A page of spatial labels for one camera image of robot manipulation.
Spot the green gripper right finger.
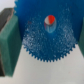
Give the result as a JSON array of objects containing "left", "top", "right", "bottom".
[{"left": 77, "top": 25, "right": 84, "bottom": 54}]

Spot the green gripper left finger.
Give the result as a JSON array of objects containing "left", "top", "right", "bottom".
[{"left": 0, "top": 7, "right": 23, "bottom": 77}]

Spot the blue gear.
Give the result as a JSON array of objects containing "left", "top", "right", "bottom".
[{"left": 13, "top": 0, "right": 81, "bottom": 63}]

